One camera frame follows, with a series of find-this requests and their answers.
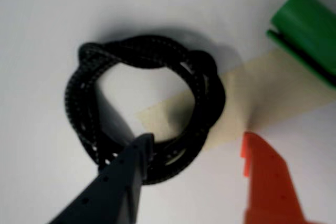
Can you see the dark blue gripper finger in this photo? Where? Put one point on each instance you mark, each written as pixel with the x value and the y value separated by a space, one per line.
pixel 110 195

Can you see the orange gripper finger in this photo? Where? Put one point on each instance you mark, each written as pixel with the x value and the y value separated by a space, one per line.
pixel 270 190

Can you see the wide beige masking tape strip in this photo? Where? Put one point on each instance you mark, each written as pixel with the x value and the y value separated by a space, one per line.
pixel 249 90

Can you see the green and black marker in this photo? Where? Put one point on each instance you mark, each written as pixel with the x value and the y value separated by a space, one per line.
pixel 302 24

